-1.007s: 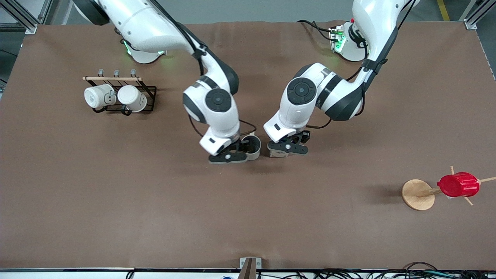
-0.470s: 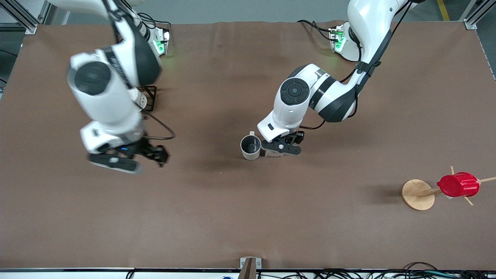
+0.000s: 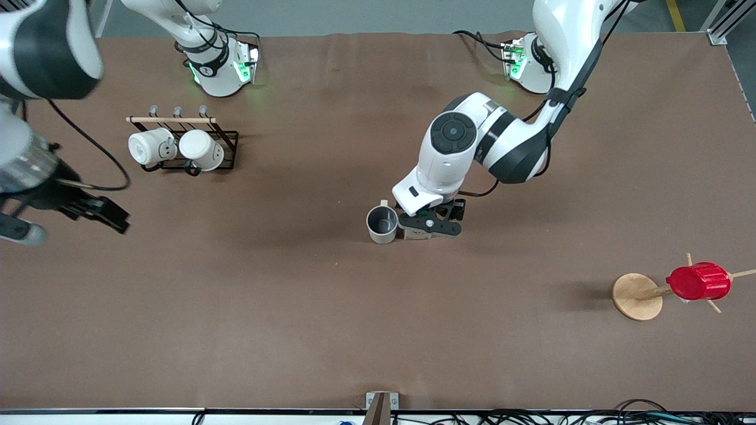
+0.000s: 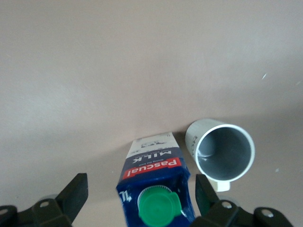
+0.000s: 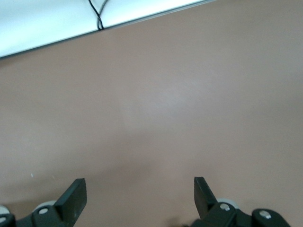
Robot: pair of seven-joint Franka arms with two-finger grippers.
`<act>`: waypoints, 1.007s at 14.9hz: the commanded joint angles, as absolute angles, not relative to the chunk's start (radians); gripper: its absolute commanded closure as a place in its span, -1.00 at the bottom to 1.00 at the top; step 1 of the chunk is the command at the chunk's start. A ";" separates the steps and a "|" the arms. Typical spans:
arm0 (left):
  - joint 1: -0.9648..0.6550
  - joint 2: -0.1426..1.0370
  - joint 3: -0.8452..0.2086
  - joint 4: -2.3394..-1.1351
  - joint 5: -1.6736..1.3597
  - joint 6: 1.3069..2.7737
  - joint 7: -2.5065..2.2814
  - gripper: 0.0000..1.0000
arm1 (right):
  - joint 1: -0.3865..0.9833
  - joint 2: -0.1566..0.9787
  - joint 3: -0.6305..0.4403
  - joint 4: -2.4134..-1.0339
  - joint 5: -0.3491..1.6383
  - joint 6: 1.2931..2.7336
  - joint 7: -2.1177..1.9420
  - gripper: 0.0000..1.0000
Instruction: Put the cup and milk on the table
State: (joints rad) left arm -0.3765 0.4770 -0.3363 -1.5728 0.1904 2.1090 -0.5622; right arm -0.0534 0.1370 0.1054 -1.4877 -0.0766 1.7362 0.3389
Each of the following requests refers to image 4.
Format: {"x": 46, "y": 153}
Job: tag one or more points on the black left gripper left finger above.
{"x": 59, "y": 210}

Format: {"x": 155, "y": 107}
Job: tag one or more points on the blue milk carton green cap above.
{"x": 154, "y": 170}

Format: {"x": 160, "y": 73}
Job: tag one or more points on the cream mug with grey inside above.
{"x": 225, "y": 151}

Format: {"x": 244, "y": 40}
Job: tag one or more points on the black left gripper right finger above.
{"x": 213, "y": 212}

